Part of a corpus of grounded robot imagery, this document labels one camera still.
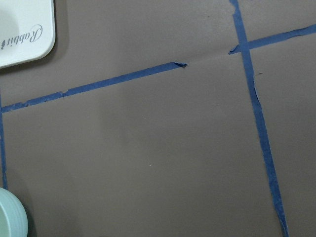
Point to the light green bowl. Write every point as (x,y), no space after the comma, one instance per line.
(13,218)

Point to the white rabbit tray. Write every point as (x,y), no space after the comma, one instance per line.
(27,30)

